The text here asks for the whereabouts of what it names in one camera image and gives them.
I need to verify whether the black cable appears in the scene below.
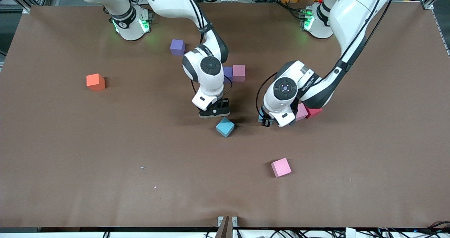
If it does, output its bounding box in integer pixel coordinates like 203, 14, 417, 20
256, 0, 396, 118
178, 0, 233, 95

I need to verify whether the metal mount bracket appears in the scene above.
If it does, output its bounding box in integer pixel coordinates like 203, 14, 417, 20
217, 216, 238, 238

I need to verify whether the paper table cover sheet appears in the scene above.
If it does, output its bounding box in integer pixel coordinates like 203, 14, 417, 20
0, 2, 450, 229

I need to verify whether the red foam cube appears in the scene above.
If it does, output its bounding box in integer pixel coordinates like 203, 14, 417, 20
305, 106, 323, 119

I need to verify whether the orange foam cube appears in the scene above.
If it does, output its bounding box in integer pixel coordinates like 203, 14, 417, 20
86, 73, 106, 91

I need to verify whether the dented pink foam cube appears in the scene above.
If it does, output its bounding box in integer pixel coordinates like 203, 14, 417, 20
295, 104, 309, 122

